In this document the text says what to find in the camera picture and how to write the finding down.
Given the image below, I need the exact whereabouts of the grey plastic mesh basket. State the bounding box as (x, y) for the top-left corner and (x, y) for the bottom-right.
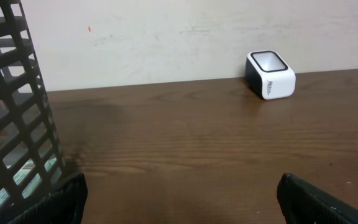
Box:
(0, 0), (65, 223)

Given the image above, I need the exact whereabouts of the teal white snack packet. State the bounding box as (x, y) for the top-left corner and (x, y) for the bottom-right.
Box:
(0, 154), (46, 208)

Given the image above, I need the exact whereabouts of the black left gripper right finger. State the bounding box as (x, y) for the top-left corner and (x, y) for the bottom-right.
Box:
(277, 173), (358, 224)

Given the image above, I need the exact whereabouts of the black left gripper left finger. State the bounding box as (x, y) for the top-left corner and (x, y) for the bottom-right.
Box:
(7, 172), (88, 224)

